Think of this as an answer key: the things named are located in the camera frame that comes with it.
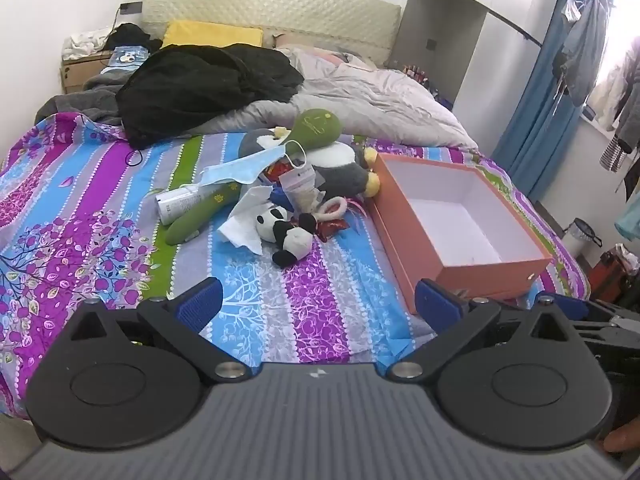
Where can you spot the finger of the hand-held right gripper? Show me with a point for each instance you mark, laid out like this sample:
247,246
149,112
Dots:
570,303

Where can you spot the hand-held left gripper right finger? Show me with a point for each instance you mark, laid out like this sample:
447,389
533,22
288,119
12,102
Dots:
440,305

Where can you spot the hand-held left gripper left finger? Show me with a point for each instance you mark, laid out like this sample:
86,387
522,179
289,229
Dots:
199,305

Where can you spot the orange cardboard box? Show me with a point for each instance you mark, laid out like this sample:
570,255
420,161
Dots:
480,280

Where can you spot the blue face mask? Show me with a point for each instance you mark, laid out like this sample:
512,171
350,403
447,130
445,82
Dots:
240,170

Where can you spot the person's right hand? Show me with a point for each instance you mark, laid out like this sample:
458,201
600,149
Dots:
622,440

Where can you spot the red suitcase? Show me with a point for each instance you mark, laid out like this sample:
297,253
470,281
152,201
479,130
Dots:
612,277

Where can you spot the white trash bin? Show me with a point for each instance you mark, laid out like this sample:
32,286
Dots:
580,240

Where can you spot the white tissue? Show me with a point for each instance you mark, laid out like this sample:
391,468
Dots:
245,225

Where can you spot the long green plush toy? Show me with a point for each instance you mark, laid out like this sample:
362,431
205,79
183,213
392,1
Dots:
200,210

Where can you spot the white can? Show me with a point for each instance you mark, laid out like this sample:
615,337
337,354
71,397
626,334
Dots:
172,205

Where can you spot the panda plush toy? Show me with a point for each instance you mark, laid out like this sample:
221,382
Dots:
285,235

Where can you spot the red candy wrapper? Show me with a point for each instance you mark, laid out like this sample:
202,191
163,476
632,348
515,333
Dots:
330,228

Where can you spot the striped floral bedsheet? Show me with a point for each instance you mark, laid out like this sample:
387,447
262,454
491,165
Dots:
100,200

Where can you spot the striped hanging garment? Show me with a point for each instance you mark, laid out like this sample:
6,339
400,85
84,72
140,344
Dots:
614,154

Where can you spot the clear plastic tag packet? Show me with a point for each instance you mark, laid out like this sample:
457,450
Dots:
300,185

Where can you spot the grey penguin plush toy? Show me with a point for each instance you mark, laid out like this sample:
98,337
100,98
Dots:
340,172

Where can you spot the hanging dark clothes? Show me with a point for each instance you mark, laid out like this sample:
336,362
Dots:
631,125

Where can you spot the blue curtain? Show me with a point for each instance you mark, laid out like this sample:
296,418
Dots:
540,110

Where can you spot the green gourd plush toy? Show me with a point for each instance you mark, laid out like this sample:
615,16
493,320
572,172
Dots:
315,127

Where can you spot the grey duvet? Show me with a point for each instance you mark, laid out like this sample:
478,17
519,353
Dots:
375,95

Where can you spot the black garment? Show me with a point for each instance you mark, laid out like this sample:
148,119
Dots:
200,85

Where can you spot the row of small bottles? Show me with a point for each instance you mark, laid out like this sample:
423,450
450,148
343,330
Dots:
415,72

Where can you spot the dark grey blanket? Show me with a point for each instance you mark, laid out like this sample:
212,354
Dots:
70,102

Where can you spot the hanging grey-blue garment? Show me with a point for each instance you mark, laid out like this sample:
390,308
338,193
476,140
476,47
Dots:
582,55

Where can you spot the blue printed packet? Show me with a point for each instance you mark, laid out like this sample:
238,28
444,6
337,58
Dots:
125,57

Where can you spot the brown cardboard box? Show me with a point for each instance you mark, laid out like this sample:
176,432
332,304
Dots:
75,72

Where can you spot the yellow pillow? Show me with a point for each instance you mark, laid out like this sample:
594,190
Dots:
210,34

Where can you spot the black cloth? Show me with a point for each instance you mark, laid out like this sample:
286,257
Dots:
127,35

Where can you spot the pink pillow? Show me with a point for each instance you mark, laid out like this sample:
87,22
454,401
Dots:
295,41

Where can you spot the white cloth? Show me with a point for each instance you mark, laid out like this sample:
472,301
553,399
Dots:
82,42

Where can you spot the cream quilted headboard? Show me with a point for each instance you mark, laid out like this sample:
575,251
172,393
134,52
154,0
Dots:
275,5

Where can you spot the black clothes rail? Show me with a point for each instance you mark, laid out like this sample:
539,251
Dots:
510,21

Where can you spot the wall socket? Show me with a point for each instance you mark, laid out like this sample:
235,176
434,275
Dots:
130,8

